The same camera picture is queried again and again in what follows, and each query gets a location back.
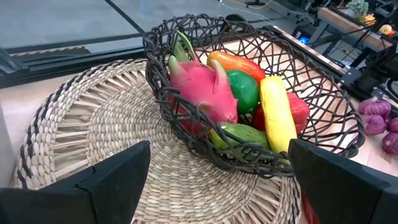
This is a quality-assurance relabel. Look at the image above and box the green grapes bunch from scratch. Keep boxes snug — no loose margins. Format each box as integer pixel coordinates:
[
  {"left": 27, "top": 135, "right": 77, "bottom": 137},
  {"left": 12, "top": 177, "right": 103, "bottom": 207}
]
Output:
[{"left": 345, "top": 0, "right": 370, "bottom": 18}]

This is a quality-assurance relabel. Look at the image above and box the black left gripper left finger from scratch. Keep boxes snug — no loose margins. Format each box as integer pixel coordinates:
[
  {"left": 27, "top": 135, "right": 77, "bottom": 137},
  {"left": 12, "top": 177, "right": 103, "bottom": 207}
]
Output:
[{"left": 0, "top": 140, "right": 151, "bottom": 224}]

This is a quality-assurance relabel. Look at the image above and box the round green avocado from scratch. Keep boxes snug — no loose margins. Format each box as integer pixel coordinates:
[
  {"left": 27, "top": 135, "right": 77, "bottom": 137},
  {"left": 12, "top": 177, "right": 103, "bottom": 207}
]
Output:
[{"left": 226, "top": 69, "right": 261, "bottom": 115}]

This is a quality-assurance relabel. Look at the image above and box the green cucumber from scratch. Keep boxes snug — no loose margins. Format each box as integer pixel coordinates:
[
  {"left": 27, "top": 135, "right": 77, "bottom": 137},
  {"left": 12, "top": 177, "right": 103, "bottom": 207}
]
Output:
[{"left": 208, "top": 122, "right": 271, "bottom": 159}]

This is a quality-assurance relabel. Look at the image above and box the orange red mango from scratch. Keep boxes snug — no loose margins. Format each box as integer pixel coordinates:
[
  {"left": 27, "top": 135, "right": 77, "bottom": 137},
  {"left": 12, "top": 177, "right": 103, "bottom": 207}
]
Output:
[{"left": 206, "top": 50, "right": 267, "bottom": 85}]

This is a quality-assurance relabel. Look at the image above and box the black table frame rail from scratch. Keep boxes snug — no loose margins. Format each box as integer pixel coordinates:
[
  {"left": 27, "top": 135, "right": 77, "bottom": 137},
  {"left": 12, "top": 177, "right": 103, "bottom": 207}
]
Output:
[{"left": 0, "top": 32, "right": 147, "bottom": 90}]

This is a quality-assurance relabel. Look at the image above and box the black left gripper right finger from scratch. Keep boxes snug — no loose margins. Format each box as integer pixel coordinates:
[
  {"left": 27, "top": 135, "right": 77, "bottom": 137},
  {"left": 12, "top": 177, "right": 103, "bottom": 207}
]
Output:
[{"left": 288, "top": 139, "right": 398, "bottom": 224}]

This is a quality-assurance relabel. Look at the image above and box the red bell pepper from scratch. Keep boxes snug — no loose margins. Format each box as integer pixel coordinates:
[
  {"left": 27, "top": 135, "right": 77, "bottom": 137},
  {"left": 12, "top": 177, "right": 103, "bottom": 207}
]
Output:
[{"left": 251, "top": 91, "right": 311, "bottom": 134}]

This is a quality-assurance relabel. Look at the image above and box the long red green vegetable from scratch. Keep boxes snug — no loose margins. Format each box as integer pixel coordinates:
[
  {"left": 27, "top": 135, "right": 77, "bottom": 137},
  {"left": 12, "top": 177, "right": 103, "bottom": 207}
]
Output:
[{"left": 300, "top": 191, "right": 320, "bottom": 224}]

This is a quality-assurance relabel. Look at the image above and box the wooden background table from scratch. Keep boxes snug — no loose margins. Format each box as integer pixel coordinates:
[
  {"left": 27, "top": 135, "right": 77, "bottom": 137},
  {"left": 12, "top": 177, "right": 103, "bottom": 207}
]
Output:
[{"left": 317, "top": 7, "right": 396, "bottom": 52}]

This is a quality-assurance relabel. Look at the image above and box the round woven straw placemat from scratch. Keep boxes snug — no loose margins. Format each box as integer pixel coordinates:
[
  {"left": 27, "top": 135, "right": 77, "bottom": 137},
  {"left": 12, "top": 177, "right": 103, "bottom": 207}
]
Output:
[{"left": 14, "top": 58, "right": 304, "bottom": 224}]

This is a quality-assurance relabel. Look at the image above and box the yellow squash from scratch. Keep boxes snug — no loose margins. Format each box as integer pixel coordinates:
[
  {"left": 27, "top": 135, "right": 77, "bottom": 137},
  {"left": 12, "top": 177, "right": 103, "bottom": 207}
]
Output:
[{"left": 259, "top": 75, "right": 299, "bottom": 155}]

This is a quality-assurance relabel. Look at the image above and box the pink dragon fruit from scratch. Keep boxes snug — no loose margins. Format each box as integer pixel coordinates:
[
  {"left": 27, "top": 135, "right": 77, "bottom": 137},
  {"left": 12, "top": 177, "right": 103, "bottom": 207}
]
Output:
[{"left": 167, "top": 30, "right": 239, "bottom": 134}]

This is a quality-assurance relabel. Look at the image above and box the dark wicker basket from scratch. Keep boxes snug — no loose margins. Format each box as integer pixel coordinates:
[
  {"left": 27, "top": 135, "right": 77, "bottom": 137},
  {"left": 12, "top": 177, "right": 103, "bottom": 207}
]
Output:
[{"left": 142, "top": 12, "right": 366, "bottom": 179}]

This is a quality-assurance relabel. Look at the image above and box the purple onion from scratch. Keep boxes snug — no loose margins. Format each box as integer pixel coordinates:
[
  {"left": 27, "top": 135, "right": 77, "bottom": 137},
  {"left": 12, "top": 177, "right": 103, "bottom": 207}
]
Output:
[
  {"left": 358, "top": 98, "right": 392, "bottom": 121},
  {"left": 387, "top": 116, "right": 398, "bottom": 134},
  {"left": 381, "top": 132, "right": 398, "bottom": 156},
  {"left": 363, "top": 114, "right": 388, "bottom": 136}
]

